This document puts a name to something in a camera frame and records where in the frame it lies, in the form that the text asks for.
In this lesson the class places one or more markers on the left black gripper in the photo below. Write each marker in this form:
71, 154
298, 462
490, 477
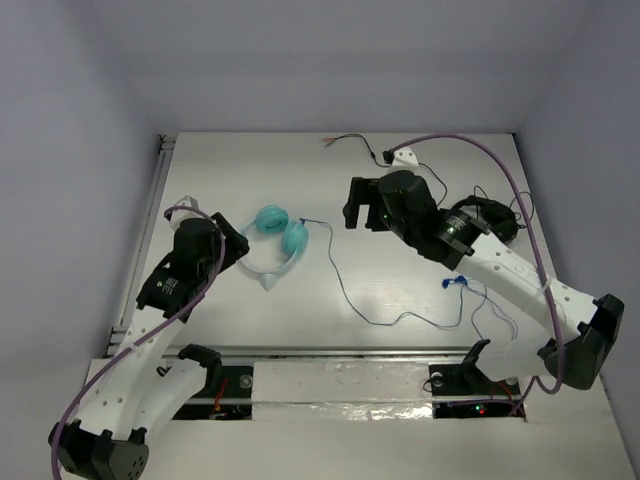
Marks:
232, 237

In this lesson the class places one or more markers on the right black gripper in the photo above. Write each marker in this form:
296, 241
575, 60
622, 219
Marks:
365, 190

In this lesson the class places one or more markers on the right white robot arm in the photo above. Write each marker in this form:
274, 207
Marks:
580, 330

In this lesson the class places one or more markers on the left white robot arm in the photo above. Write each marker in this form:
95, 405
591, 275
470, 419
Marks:
106, 431

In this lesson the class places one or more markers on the black headset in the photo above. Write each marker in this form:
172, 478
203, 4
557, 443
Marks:
500, 218

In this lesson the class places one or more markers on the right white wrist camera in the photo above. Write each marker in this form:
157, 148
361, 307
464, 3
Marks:
401, 159

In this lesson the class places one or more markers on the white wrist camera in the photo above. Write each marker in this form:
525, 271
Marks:
401, 159
184, 209

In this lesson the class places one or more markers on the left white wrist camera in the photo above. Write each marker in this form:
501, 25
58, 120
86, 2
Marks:
184, 209

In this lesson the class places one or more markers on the blue earbuds with cable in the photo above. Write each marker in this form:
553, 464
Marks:
485, 300

